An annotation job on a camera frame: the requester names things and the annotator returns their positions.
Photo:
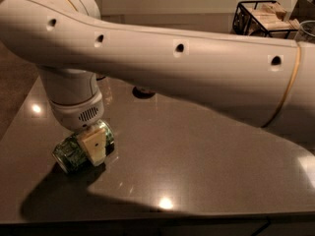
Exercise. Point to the orange soda can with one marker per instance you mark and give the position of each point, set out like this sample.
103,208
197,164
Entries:
140,90

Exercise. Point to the napkins in basket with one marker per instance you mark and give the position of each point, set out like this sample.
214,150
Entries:
272,17

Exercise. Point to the green soda can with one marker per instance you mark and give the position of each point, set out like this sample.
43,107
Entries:
70,156

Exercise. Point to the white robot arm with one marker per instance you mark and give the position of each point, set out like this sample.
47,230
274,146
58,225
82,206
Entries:
263,82

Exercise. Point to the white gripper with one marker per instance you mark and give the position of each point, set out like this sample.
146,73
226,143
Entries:
79,114

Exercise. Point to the black wire basket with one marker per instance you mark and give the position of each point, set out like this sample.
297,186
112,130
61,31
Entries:
244,23

